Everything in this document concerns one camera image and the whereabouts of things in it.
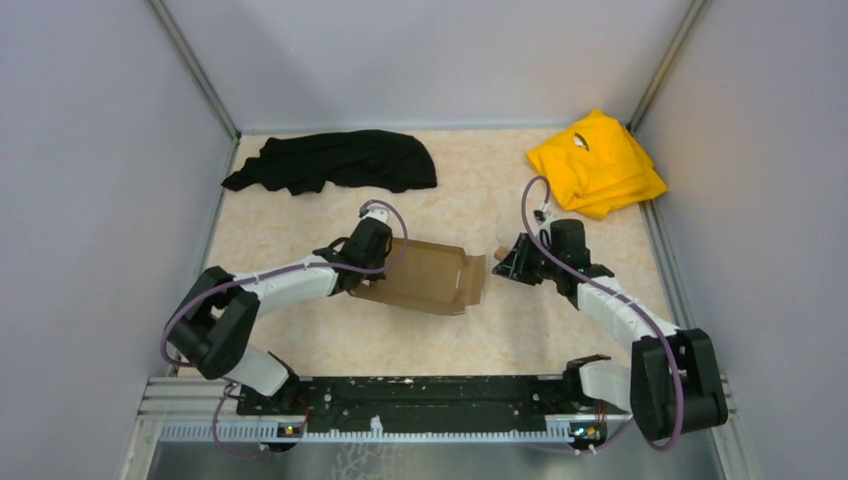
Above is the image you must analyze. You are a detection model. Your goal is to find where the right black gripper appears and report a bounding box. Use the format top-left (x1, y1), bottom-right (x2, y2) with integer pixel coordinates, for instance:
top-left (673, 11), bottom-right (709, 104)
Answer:
top-left (492, 232), bottom-right (563, 286)

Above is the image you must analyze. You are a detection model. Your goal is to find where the brown cardboard paper box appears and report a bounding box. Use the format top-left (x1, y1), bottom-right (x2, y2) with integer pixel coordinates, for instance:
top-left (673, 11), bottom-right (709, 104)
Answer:
top-left (349, 237), bottom-right (487, 316)

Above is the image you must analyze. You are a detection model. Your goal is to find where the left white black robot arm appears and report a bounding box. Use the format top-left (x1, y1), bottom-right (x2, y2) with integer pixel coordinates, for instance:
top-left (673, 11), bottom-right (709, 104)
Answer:
top-left (160, 200), bottom-right (401, 414)

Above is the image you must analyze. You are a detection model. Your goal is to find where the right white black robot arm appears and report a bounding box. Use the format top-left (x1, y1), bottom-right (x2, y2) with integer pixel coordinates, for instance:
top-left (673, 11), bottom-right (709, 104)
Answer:
top-left (492, 210), bottom-right (729, 446)

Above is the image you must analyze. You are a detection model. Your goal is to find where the small brown cardboard cube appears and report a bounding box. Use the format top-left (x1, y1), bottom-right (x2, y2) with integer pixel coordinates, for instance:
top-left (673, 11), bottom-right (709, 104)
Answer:
top-left (493, 247), bottom-right (510, 262)

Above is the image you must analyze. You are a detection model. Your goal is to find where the black cloth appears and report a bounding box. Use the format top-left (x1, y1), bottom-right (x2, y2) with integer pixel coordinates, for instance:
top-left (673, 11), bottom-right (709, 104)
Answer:
top-left (221, 130), bottom-right (438, 196)

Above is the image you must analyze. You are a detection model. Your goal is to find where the yellow folded cloth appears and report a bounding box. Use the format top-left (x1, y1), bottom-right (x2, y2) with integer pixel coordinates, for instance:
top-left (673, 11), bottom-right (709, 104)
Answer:
top-left (526, 109), bottom-right (669, 220)

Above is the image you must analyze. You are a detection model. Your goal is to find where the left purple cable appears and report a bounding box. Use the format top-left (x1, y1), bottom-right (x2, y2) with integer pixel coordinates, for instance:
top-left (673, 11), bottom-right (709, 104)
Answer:
top-left (158, 198), bottom-right (411, 462)

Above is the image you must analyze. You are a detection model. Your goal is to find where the purple cable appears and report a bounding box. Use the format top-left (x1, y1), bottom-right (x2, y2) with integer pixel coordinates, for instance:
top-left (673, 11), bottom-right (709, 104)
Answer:
top-left (520, 175), bottom-right (685, 456)
top-left (158, 198), bottom-right (411, 462)

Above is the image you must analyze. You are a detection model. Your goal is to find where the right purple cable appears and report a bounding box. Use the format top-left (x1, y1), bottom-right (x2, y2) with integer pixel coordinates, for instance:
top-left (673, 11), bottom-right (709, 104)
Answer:
top-left (520, 175), bottom-right (685, 456)

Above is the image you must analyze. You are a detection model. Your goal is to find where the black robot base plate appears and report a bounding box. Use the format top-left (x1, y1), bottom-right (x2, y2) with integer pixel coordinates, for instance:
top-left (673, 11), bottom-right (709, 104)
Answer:
top-left (236, 375), bottom-right (619, 434)

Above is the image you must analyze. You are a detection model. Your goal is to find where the left aluminium corner post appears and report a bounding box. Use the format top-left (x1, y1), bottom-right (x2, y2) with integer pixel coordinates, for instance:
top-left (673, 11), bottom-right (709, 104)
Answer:
top-left (145, 0), bottom-right (241, 143)

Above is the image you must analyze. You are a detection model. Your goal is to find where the aluminium corner post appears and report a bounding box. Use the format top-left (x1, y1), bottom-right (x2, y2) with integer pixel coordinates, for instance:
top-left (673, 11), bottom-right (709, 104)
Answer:
top-left (145, 0), bottom-right (241, 143)
top-left (627, 0), bottom-right (713, 134)

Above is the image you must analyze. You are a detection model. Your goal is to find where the aluminium frame rail front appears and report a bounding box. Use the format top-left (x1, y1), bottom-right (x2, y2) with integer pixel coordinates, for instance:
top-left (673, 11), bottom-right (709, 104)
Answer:
top-left (135, 374), bottom-right (738, 444)

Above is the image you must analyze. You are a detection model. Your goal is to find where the right aluminium corner post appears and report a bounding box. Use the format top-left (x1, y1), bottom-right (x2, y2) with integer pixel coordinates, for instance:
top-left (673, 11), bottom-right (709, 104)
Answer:
top-left (627, 0), bottom-right (713, 134)

